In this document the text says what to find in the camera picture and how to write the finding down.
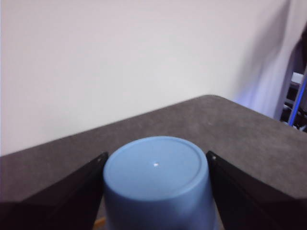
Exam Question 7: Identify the small white box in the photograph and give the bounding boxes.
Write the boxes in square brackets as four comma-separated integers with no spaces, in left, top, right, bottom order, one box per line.
[291,72,304,84]

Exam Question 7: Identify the blue ribbed plastic cup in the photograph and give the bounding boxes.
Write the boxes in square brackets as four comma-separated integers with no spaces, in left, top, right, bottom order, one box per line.
[102,136,220,230]

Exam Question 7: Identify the blue cable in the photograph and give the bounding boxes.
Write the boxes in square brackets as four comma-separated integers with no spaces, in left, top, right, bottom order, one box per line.
[287,79,307,127]

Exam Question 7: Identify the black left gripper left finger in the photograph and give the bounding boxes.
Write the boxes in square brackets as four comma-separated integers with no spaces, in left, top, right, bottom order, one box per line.
[0,152,109,230]

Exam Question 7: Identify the white curtain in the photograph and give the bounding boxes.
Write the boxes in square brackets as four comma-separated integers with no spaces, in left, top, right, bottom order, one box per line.
[237,0,307,120]

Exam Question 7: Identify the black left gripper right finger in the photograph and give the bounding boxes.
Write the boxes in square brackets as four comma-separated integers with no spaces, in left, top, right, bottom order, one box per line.
[205,150,307,230]

